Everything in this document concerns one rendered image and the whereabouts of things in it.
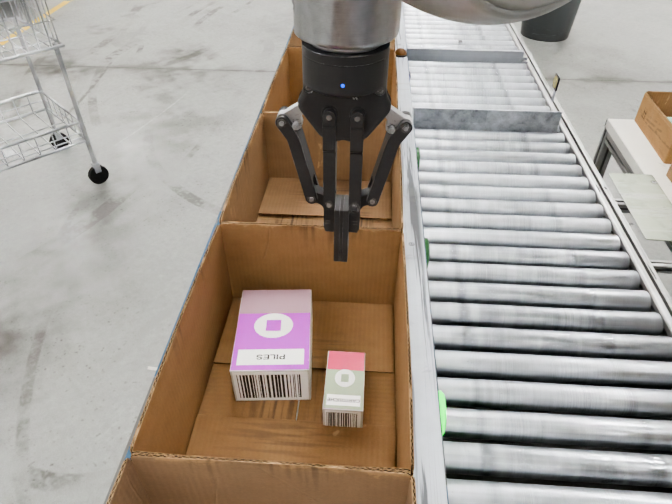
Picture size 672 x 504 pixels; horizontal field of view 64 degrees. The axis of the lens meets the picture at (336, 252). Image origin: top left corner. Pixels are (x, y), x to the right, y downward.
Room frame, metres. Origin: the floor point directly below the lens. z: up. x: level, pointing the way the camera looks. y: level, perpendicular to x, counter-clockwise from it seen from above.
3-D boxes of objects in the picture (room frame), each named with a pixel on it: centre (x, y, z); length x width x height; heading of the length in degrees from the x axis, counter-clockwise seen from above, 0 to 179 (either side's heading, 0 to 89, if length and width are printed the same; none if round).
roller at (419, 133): (1.55, -0.48, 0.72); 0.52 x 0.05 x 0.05; 86
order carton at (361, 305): (0.47, 0.05, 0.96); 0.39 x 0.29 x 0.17; 176
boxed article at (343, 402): (0.46, -0.01, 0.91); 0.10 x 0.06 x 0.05; 176
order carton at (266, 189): (0.86, 0.03, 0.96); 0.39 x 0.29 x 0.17; 176
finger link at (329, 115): (0.46, 0.01, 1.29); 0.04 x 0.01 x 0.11; 176
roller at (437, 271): (0.90, -0.43, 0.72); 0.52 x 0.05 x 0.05; 86
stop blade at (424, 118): (1.58, -0.48, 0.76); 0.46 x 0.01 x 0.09; 86
